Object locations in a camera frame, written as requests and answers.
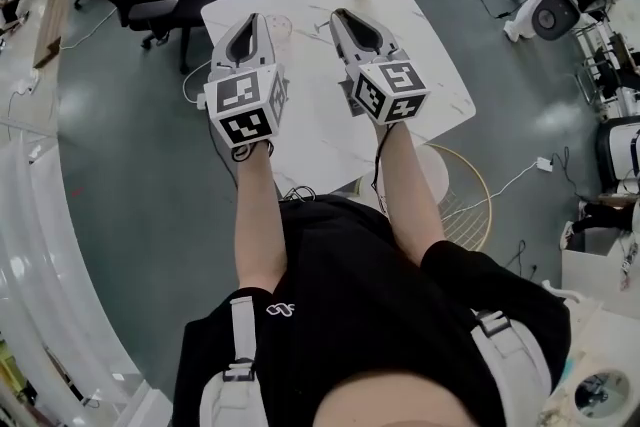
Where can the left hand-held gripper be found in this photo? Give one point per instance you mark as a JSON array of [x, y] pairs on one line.
[[240, 100]]

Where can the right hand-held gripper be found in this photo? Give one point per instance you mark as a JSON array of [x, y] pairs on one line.
[[395, 85]]

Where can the person's left forearm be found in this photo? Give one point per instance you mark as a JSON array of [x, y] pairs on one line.
[[260, 225]]

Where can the person's right forearm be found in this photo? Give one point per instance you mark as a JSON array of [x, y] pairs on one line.
[[410, 195]]

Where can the white robot device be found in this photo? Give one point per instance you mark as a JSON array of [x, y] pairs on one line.
[[552, 12]]

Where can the brown cardboard board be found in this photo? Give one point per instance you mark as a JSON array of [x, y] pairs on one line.
[[47, 30]]

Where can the person's black shirt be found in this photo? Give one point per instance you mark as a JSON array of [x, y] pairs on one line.
[[350, 290]]

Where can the white shelf rack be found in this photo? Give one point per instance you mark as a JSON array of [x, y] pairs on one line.
[[40, 265]]

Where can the white box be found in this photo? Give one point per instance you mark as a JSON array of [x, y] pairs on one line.
[[590, 270]]

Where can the round white-rimmed mirror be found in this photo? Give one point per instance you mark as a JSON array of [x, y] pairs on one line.
[[600, 395]]

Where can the pink chair with gold frame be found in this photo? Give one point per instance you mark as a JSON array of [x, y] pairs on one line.
[[432, 175]]

